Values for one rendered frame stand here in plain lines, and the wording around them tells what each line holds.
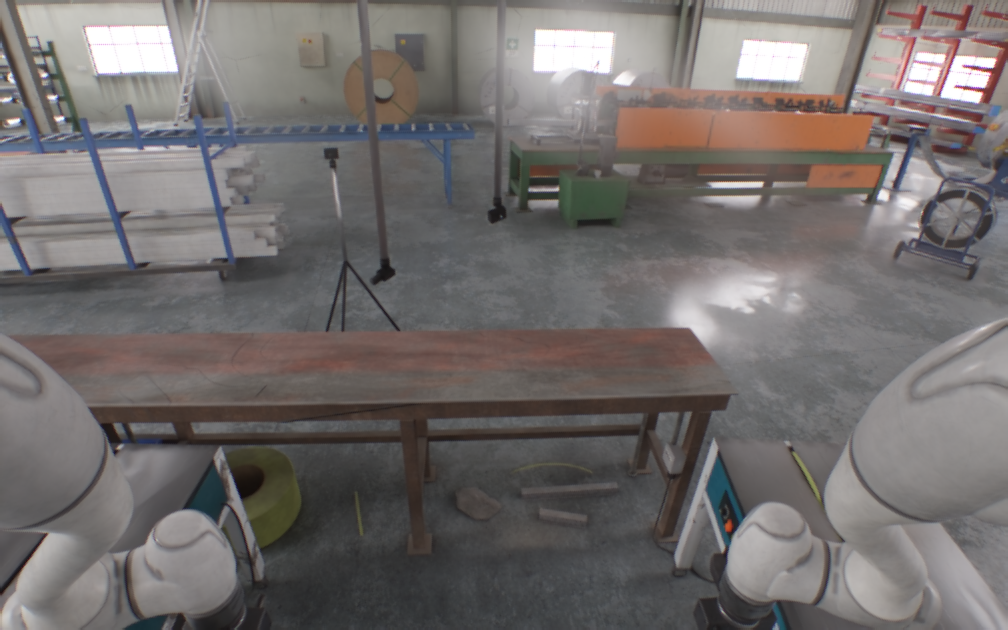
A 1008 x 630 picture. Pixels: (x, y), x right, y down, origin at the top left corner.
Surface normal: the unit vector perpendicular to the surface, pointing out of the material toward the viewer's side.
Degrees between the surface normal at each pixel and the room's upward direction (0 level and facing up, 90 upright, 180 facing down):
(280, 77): 90
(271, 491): 0
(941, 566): 0
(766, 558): 79
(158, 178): 90
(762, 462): 0
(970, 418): 89
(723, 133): 90
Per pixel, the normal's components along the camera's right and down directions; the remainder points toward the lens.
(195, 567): 0.71, 0.19
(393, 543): 0.03, -0.87
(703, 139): 0.18, 0.49
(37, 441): 0.97, 0.25
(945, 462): -0.84, 0.48
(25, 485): 0.82, 0.54
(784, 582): -0.29, 0.42
